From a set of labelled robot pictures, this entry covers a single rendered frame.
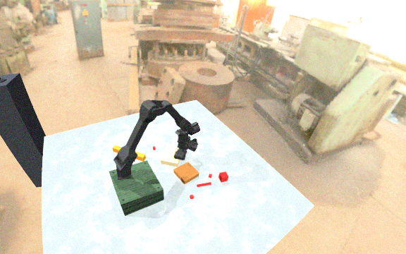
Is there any yellow flat bar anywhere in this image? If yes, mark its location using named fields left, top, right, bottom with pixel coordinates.
left=112, top=145, right=146, bottom=161

